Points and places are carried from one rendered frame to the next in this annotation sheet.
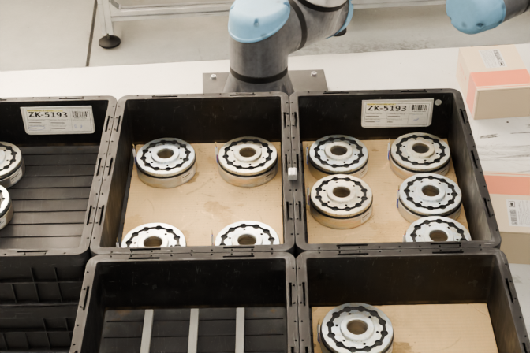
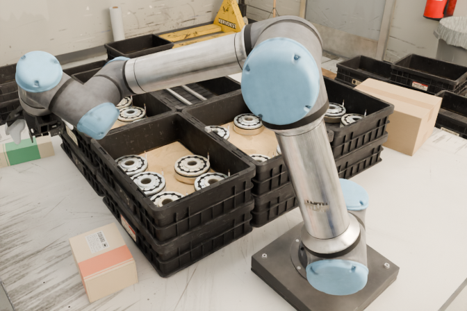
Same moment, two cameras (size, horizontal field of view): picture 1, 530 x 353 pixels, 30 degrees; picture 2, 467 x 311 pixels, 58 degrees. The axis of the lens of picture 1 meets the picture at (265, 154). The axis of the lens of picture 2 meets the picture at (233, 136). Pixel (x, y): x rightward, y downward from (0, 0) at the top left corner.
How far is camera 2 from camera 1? 2.22 m
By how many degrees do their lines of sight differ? 102
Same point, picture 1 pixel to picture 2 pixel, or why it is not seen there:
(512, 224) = (100, 231)
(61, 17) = not seen: outside the picture
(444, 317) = not seen: hidden behind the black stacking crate
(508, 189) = (110, 254)
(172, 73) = (435, 282)
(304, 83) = (327, 300)
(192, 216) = (254, 145)
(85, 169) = not seen: hidden behind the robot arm
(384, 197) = (174, 187)
